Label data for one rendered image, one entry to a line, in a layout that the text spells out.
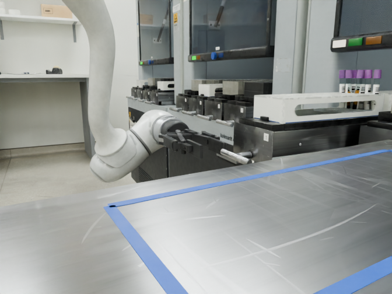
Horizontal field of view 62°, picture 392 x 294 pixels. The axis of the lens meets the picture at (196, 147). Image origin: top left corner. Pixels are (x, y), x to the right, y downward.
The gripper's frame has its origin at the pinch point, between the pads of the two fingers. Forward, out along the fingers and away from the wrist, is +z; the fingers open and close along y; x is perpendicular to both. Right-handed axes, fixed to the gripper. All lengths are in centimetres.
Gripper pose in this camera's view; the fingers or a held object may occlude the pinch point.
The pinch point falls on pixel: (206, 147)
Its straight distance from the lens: 73.1
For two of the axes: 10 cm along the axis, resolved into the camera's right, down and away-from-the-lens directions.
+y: 9.0, -1.0, 4.2
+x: 0.0, 9.7, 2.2
